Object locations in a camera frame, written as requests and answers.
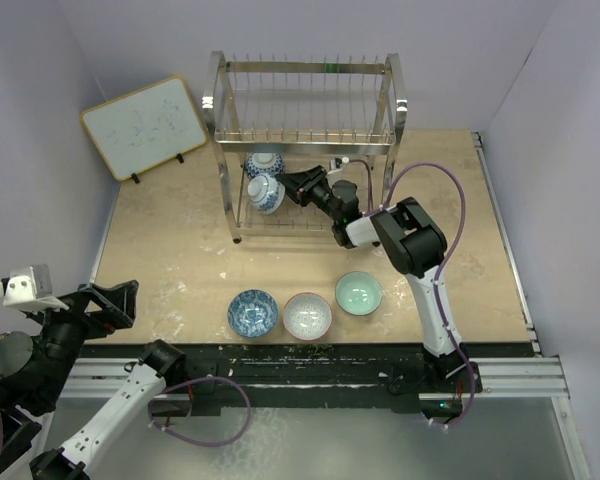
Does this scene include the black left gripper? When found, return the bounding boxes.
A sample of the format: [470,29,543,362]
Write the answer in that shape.
[26,277,137,406]

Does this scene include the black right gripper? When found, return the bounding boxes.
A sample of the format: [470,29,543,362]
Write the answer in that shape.
[277,166,342,223]

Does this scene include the blue floral bowl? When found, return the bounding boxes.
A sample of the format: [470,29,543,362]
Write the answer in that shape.
[247,173,285,215]

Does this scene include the red zigzag patterned bowl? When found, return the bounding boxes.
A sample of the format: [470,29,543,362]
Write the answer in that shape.
[244,153,286,179]

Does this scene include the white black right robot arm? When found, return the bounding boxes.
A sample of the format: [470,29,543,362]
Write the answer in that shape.
[276,162,476,394]

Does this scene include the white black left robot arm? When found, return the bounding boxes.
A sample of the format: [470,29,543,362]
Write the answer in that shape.
[0,280,186,479]

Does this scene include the stainless steel dish rack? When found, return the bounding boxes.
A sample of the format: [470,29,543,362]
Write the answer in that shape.
[201,50,408,243]

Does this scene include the light green celadon bowl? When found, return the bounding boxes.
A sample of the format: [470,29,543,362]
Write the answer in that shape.
[335,271,383,316]

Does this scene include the white red rimmed bowl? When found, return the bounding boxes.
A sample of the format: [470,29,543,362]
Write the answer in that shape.
[283,292,333,341]

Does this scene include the blue patterned bowl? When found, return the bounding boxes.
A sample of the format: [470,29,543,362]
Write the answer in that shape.
[227,289,279,338]

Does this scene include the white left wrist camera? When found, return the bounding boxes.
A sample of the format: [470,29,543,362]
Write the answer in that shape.
[0,264,69,312]

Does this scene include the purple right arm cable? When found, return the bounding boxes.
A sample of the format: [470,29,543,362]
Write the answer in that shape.
[347,159,468,366]

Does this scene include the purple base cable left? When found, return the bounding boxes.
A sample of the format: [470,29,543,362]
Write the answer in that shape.
[147,375,252,447]

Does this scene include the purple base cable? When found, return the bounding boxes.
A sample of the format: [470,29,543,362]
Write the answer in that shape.
[427,362,485,430]
[147,375,252,447]

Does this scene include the small whiteboard yellow frame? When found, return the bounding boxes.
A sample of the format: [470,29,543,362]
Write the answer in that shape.
[80,76,208,182]

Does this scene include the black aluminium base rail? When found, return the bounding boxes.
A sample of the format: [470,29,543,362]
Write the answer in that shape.
[79,341,566,416]

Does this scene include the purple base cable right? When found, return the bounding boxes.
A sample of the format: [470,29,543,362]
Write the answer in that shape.
[427,362,485,430]

